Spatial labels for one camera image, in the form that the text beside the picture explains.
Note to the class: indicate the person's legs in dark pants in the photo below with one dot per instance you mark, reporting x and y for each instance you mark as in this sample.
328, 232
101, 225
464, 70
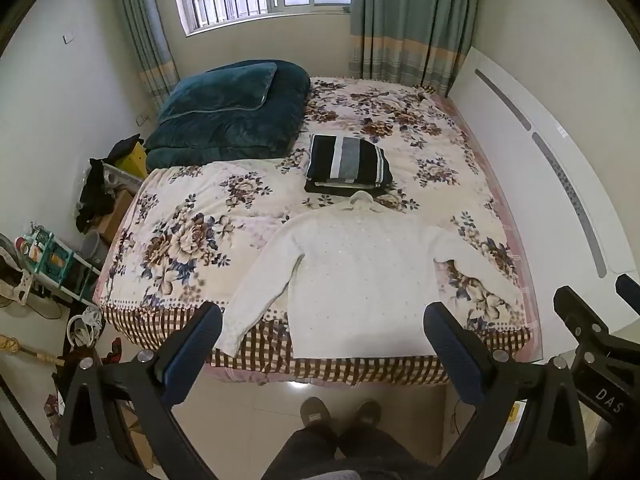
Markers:
340, 455

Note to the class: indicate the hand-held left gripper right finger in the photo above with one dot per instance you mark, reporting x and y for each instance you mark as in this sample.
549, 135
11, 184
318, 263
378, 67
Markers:
452, 355

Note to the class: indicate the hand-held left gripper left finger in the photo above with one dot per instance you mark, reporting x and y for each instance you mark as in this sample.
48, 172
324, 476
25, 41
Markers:
192, 355

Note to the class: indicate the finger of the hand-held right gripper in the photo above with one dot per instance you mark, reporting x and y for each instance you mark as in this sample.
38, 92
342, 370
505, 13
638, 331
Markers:
580, 315
631, 294

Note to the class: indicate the teal folded quilt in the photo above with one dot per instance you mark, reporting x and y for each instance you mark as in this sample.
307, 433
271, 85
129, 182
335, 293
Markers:
225, 137

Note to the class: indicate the yellow plastic object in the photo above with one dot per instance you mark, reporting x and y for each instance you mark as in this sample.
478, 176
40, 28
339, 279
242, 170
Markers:
132, 162

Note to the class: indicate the person's right shoe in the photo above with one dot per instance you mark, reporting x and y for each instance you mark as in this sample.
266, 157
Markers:
366, 415

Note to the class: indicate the white knit sweater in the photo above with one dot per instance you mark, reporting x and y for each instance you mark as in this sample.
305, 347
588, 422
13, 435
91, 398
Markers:
360, 280

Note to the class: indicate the bed with floral sheet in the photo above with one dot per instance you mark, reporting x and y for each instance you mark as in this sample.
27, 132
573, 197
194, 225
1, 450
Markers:
200, 240

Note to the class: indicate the black clothing pile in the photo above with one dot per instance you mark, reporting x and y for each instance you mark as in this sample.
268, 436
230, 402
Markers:
95, 195

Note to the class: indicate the cardboard box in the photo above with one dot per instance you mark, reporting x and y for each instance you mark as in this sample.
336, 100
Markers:
117, 215

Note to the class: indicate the dark folded garment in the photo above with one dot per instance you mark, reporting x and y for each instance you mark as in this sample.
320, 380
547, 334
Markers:
320, 186

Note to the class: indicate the person's shoe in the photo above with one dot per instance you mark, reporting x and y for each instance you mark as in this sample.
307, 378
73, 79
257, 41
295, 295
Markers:
366, 415
315, 412

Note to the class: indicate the green shelf rack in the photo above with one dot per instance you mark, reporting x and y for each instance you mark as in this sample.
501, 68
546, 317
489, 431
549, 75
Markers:
60, 265

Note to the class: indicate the teal pillow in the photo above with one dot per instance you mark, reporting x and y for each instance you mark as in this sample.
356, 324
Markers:
220, 87

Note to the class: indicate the white headboard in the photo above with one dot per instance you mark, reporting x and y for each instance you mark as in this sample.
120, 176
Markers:
540, 170

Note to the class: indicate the black grey striped folded sweater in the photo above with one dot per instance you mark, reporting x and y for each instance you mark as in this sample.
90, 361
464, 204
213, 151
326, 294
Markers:
345, 157

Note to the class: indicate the grey bucket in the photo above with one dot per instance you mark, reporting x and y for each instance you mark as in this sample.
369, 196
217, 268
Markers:
92, 247

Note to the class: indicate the white wall switch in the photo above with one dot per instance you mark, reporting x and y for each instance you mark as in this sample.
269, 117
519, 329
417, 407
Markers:
68, 37

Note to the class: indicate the narrow teal curtain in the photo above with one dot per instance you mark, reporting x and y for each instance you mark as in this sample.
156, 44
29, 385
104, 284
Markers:
145, 35

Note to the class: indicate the person's left shoe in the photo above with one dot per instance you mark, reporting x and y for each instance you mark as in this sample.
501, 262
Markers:
315, 412

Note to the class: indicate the white wall socket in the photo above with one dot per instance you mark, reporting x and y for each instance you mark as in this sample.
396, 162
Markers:
142, 120

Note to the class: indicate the wide teal curtain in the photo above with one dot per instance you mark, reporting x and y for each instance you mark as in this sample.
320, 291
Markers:
410, 20

